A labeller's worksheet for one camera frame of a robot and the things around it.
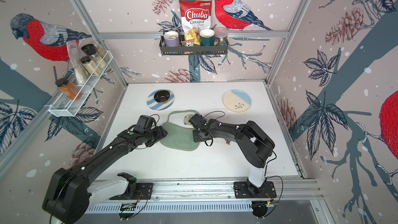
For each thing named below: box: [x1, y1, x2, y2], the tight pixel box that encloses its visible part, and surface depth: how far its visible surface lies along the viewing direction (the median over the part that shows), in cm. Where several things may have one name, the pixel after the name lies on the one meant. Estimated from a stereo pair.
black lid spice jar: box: [80, 56, 102, 77], surface depth 79 cm
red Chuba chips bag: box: [178, 0, 213, 41], surface depth 81 cm
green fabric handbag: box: [159, 109, 201, 152], surface depth 90 cm
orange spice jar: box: [54, 77, 83, 101], surface depth 68 cm
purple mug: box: [164, 31, 179, 48], surface depth 84 cm
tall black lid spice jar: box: [80, 43, 107, 69], surface depth 82 cm
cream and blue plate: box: [222, 89, 252, 113], surface depth 113 cm
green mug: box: [199, 28, 221, 47], surface depth 85 cm
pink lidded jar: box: [214, 26, 229, 47], surface depth 87 cm
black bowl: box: [153, 89, 171, 105], surface depth 109 cm
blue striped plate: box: [146, 88, 176, 111], surface depth 109 cm
